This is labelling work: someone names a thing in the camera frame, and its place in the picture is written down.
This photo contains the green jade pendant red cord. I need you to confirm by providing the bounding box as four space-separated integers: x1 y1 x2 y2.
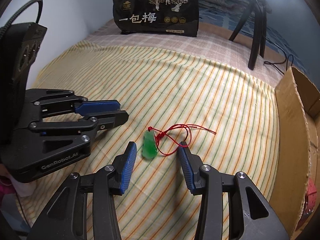
141 123 217 160

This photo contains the red strap wristwatch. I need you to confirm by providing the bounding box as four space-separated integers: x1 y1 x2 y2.
296 178 317 230

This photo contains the yellow striped bed sheet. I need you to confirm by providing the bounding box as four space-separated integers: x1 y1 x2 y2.
20 41 279 239

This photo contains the brown cardboard box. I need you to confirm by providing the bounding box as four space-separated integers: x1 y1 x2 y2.
269 67 319 236

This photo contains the pink checked bed cover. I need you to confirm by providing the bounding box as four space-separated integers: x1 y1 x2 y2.
85 20 284 87

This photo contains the black snack bag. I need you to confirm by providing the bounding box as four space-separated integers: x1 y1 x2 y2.
112 0 199 37

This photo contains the blue patterned bed sheet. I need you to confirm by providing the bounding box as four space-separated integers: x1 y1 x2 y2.
199 0 306 72

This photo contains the black tripod stand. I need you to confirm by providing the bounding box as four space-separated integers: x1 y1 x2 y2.
229 0 267 70

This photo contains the black power cable with switch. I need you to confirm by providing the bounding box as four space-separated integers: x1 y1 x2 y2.
263 35 295 75

